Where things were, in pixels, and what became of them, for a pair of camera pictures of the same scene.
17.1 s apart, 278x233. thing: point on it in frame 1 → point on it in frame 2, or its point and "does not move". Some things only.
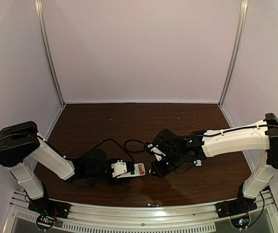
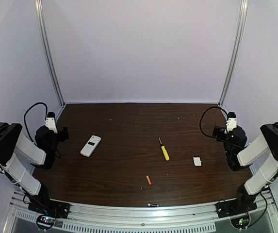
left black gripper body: x=128 y=173 → x=64 y=133
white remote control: x=140 y=170 → x=91 y=145
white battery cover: x=199 y=162 does not move
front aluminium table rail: x=145 y=218 does not move
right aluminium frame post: x=236 y=49 does not move
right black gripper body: x=160 y=167 → x=218 y=132
